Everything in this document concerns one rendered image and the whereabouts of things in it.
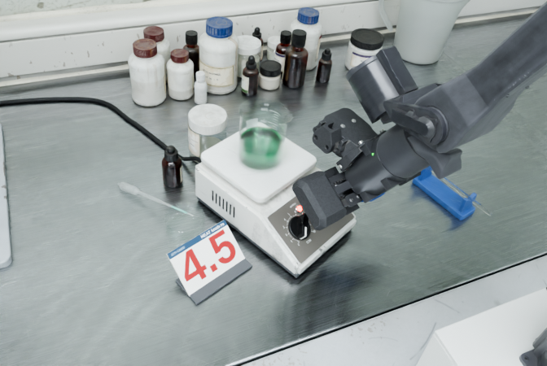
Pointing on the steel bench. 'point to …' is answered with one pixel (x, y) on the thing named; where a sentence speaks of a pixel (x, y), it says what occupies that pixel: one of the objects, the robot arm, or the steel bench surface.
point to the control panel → (298, 247)
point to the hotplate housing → (256, 217)
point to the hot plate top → (217, 157)
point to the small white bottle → (200, 89)
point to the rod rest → (444, 195)
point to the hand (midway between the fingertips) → (339, 193)
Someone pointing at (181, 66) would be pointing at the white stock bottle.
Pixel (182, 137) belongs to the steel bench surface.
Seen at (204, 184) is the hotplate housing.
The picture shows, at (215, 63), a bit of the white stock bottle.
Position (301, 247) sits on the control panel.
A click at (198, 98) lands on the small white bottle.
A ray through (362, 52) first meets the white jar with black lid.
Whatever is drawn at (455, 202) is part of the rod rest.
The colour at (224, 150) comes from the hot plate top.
